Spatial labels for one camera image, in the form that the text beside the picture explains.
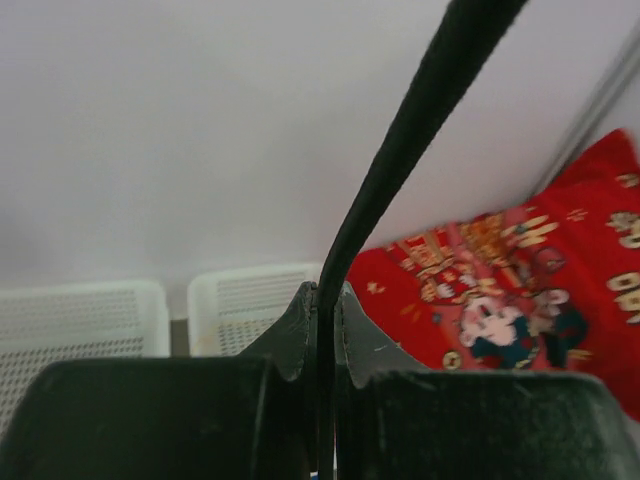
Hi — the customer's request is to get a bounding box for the black cable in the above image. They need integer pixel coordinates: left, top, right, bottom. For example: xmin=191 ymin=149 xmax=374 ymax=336
xmin=315 ymin=0 xmax=534 ymax=480

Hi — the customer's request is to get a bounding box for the right white plastic basket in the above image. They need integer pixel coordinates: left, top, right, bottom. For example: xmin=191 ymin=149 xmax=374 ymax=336
xmin=187 ymin=263 xmax=321 ymax=357

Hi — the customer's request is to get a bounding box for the red patterned pillow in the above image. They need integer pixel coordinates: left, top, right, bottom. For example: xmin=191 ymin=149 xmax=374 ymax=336
xmin=347 ymin=129 xmax=639 ymax=418

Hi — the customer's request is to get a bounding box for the white plastic basket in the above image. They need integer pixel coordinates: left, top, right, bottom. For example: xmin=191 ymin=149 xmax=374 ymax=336
xmin=1 ymin=280 xmax=171 ymax=432
xmin=187 ymin=263 xmax=321 ymax=357

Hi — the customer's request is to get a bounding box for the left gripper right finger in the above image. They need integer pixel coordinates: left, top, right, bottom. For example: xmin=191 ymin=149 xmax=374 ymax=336
xmin=334 ymin=282 xmax=429 ymax=479

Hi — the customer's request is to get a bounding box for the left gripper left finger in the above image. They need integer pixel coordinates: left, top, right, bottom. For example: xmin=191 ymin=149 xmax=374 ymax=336
xmin=240 ymin=281 xmax=318 ymax=473

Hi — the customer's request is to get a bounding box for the left white plastic basket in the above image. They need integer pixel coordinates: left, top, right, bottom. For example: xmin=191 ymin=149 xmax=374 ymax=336
xmin=1 ymin=280 xmax=171 ymax=432

